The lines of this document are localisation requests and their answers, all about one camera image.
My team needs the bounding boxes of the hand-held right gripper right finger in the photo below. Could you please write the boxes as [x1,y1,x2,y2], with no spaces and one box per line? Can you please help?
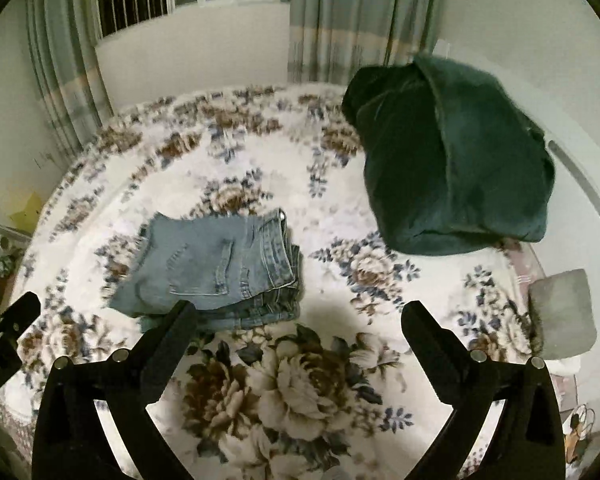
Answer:
[401,300,567,480]

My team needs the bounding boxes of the yellow paper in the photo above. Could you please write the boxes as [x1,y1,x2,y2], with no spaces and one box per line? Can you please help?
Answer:
[9,191,46,233]

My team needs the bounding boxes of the dark green garment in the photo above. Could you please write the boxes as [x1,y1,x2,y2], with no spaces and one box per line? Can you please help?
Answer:
[341,53,557,257]

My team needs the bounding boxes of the striped green curtain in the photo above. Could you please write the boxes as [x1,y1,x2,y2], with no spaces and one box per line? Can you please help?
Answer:
[24,0,115,161]
[286,0,453,86]

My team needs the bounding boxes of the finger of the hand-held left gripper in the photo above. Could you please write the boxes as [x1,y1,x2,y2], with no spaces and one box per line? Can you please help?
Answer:
[0,291,42,345]

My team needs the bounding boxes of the grey pillow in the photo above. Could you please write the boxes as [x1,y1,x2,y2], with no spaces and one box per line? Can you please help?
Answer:
[527,268,598,360]

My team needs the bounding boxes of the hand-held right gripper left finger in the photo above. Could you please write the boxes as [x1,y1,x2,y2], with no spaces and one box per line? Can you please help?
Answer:
[32,299,199,480]

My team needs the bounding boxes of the light blue denim pants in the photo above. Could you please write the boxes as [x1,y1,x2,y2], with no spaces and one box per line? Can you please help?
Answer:
[107,208,304,333]

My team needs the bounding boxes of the floral printed blanket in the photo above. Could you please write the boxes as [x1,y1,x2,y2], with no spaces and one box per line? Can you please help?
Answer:
[0,83,581,480]

